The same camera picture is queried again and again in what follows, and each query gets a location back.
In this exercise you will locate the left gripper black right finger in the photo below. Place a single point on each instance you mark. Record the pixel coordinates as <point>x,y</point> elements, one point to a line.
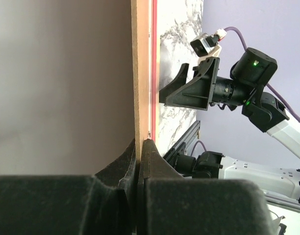
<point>168,204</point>

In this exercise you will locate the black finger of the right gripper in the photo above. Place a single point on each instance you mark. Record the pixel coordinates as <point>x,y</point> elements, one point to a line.
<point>198,92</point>
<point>175,84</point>

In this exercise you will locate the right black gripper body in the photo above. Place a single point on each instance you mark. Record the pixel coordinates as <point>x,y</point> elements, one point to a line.
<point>245,87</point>

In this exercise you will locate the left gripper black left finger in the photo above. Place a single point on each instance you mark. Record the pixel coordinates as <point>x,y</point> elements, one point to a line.
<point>99,204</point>

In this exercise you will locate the pink wooden picture frame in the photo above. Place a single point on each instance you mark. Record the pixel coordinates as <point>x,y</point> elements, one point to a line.
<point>154,67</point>

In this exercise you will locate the brown fibreboard backing board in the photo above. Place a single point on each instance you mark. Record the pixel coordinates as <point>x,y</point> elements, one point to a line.
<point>66,85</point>

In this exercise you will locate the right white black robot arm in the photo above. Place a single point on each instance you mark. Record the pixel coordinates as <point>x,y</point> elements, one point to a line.
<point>262,168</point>

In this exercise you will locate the aluminium extrusion rail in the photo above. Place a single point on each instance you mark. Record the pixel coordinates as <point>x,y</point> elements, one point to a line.
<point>184,137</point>

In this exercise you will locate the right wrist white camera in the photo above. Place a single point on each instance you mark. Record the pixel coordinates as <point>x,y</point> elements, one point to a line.
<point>208,45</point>

